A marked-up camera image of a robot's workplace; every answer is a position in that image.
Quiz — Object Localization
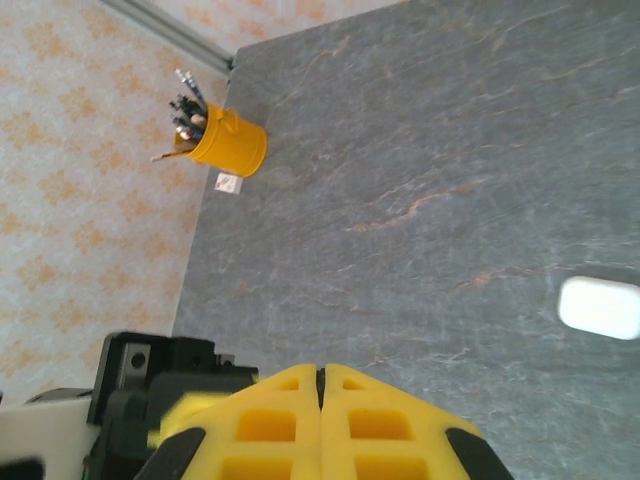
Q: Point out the white earbud charging case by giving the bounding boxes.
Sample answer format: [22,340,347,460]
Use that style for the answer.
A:
[557,275,640,342]

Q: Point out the dark pencil with white end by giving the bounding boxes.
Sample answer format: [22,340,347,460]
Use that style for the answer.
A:
[174,69,201,111]
[183,69,208,110]

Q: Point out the yellow pencil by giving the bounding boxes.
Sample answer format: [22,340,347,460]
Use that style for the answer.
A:
[150,147,189,163]

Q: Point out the yellow metal pen bucket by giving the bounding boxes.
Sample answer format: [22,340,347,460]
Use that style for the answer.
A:
[188,102,269,179]

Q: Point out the aluminium frame post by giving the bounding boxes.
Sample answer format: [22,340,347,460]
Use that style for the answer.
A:
[99,0,236,74]

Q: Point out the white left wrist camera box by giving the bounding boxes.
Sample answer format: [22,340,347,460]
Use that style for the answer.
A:
[0,394,96,464]

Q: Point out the black pen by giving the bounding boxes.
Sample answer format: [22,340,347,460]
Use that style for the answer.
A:
[168,97,199,126]

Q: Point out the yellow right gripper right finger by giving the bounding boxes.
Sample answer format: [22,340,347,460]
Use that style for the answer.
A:
[319,363,516,480]

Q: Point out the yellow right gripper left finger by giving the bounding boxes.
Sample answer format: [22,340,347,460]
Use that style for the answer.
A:
[134,363,324,480]

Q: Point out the white staple box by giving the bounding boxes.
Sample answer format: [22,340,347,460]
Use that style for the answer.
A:
[214,172,244,195]

